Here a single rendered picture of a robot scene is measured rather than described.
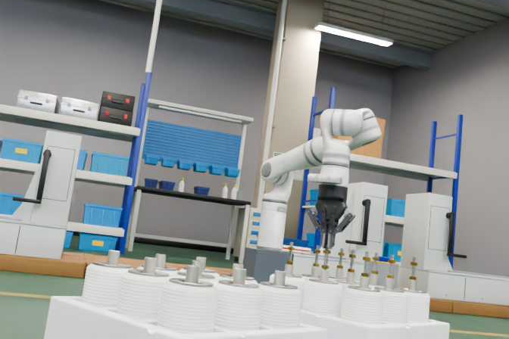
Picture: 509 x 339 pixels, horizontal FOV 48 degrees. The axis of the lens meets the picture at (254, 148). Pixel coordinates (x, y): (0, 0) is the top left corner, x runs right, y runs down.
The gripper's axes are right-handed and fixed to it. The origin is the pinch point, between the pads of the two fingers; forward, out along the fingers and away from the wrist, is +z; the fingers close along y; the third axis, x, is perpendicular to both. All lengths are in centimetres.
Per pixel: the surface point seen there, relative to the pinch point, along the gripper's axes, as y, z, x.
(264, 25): 401, -338, -621
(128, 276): 13, 11, 58
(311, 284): 1.2, 11.1, 4.6
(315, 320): -2.4, 18.7, 8.5
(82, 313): 21, 18, 59
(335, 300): -4.4, 13.9, 1.8
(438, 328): -24.9, 18.6, -19.4
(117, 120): 371, -101, -297
